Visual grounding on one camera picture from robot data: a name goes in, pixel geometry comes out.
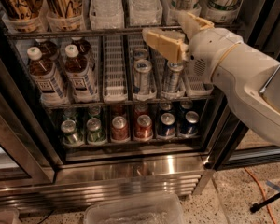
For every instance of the brown drink bottle far left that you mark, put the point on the brown drink bottle far left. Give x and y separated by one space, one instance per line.
22 12

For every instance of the brown drink bottle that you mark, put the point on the brown drink bottle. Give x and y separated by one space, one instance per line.
65 15
22 12

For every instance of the red soda can front left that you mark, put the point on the red soda can front left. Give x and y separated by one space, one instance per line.
119 128

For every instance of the empty white shelf tray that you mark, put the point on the empty white shelf tray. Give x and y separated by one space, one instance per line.
114 75

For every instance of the green soda can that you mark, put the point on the green soda can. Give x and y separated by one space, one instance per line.
95 131
71 134

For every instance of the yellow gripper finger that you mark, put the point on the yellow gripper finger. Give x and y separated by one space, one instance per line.
192 25
170 44

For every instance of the tea bottle back left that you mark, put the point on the tea bottle back left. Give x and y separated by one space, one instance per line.
48 48

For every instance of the blue soda can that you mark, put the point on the blue soda can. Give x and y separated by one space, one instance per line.
167 125
189 124

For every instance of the blue soda can front right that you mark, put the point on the blue soda can front right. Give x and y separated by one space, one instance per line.
189 124

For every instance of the stainless steel display fridge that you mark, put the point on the stainless steel display fridge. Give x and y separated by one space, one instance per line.
39 172

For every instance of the green soda can front right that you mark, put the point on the green soda can front right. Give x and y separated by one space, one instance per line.
95 131

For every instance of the silver tall can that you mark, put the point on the silver tall can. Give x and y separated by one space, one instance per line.
141 76
140 54
171 77

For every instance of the red soda can front right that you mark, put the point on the red soda can front right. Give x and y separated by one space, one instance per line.
143 127

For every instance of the empty white tray right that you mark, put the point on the empty white tray right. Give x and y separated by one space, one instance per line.
192 85

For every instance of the green soda can front left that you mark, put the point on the green soda can front left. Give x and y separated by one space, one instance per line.
71 134

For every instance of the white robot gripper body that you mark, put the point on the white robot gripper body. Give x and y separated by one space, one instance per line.
208 50

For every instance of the tea bottle back right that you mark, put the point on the tea bottle back right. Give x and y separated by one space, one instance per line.
85 49

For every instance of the silver tall can back left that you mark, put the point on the silver tall can back left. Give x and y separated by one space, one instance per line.
140 54

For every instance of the green label can right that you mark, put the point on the green label can right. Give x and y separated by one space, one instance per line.
220 11

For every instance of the silver tall can front left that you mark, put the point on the silver tall can front left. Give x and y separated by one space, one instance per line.
141 76

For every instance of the silver tall can front right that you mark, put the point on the silver tall can front right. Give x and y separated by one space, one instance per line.
171 77

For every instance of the red soda can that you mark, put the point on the red soda can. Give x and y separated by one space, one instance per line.
143 127
119 128

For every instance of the green label can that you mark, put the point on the green label can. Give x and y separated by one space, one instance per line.
220 11
172 8

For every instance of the tea bottle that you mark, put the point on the tea bottle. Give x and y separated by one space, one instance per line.
85 49
80 74
48 48
47 78

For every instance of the tea bottle front left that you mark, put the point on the tea bottle front left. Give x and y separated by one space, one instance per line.
47 78

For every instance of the green label can left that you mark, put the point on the green label can left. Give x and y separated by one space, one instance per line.
172 8

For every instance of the blue soda can front left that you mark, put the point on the blue soda can front left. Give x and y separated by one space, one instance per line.
167 125

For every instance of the tea bottle front right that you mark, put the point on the tea bottle front right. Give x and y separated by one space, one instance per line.
80 74

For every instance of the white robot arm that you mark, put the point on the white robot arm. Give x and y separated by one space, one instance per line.
249 78

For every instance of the clear plastic bin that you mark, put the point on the clear plastic bin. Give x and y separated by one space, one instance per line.
152 208

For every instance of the black stand leg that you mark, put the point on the black stand leg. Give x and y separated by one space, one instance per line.
257 206

